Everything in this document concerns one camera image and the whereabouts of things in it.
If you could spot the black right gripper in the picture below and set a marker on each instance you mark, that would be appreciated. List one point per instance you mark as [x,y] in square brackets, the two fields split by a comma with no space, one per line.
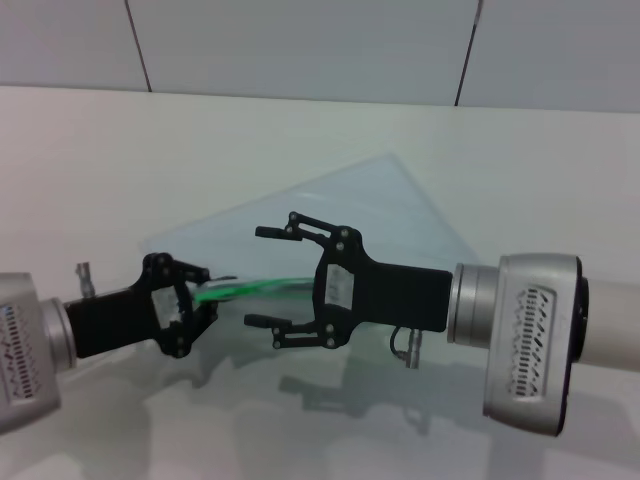
[400,295]

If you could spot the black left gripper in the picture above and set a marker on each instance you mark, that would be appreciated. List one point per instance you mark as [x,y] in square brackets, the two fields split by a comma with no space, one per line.
[120,320]

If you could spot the clear green-zip document bag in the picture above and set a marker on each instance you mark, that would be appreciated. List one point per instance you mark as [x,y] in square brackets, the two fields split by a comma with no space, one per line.
[380,210]

